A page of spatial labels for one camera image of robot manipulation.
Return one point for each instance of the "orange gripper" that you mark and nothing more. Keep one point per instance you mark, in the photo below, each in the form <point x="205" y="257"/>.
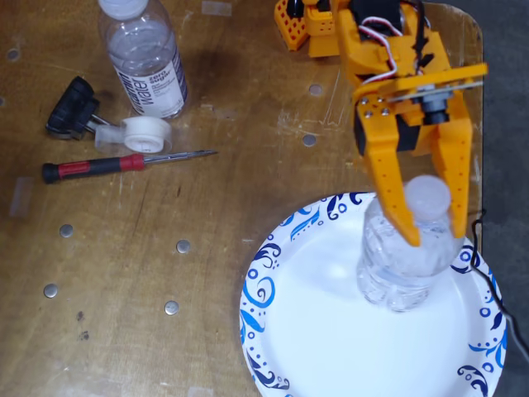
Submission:
<point x="375" y="124"/>

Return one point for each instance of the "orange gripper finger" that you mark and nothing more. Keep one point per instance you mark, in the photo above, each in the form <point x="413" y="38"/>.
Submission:
<point x="456" y="173"/>

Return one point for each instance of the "small clear water bottle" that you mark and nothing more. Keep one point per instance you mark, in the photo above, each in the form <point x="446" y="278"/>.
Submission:
<point x="396" y="269"/>

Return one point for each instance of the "vitaminwater labelled clear bottle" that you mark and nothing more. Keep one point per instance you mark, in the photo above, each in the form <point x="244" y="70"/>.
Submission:
<point x="140" y="54"/>

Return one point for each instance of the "blue patterned paper plate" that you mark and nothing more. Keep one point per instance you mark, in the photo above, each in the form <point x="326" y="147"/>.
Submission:
<point x="330" y="331"/>

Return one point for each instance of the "round metal table rivet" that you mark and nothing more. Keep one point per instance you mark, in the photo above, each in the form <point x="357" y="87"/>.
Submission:
<point x="171" y="308"/>
<point x="50" y="290"/>
<point x="66" y="231"/>
<point x="183" y="247"/>
<point x="315" y="89"/>
<point x="309" y="140"/>
<point x="13" y="54"/>

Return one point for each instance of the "clear tape strip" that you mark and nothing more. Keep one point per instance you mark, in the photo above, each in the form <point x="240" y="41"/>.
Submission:
<point x="200" y="391"/>
<point x="217" y="7"/>
<point x="20" y="196"/>

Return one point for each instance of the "clear tape roll dispenser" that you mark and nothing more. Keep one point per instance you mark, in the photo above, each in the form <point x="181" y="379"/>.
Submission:
<point x="144" y="136"/>

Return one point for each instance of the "red black screwdriver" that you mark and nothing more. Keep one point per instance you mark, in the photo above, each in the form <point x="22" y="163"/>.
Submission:
<point x="95" y="167"/>

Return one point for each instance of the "black clamp clip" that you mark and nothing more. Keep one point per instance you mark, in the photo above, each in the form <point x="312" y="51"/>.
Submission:
<point x="68" y="107"/>

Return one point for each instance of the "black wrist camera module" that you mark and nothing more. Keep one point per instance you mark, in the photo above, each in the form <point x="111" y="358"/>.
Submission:
<point x="436" y="109"/>

